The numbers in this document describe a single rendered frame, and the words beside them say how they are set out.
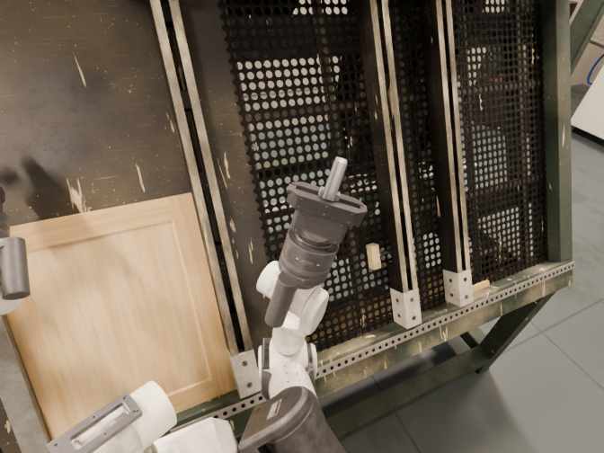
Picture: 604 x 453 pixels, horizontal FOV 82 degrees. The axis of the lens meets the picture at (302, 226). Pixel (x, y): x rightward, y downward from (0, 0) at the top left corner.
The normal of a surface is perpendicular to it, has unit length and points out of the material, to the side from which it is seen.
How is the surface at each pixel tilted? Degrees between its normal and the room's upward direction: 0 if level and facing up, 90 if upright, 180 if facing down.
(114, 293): 57
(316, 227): 78
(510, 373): 0
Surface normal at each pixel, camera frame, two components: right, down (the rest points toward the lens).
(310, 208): -0.11, 0.47
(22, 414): 0.39, 0.12
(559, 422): 0.07, -0.75
